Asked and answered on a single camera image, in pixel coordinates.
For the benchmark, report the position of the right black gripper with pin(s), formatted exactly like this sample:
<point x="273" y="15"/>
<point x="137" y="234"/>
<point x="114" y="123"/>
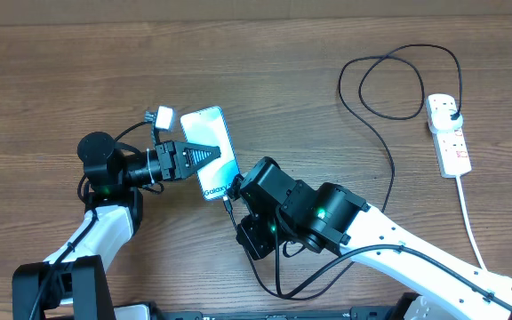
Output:
<point x="258" y="236"/>

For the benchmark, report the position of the white power strip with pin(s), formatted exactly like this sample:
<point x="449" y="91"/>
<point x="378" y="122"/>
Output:
<point x="451" y="148"/>

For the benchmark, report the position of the brown cardboard backdrop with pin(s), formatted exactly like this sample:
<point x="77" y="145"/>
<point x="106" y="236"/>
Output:
<point x="50" y="12"/>

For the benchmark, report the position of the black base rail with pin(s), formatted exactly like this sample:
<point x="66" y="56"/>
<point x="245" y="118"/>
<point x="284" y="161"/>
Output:
<point x="278" y="314"/>

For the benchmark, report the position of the white charger plug adapter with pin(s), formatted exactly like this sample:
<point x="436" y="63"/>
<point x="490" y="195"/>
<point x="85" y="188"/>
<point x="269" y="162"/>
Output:
<point x="444" y="121"/>

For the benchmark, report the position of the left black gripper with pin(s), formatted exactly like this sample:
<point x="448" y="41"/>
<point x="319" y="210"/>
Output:
<point x="175" y="162"/>

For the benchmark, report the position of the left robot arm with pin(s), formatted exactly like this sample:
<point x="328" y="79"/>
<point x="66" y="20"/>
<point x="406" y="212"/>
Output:
<point x="115" y="176"/>

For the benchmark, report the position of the blue Samsung Galaxy smartphone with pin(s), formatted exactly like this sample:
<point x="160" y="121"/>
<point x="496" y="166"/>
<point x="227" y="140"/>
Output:
<point x="208" y="127"/>

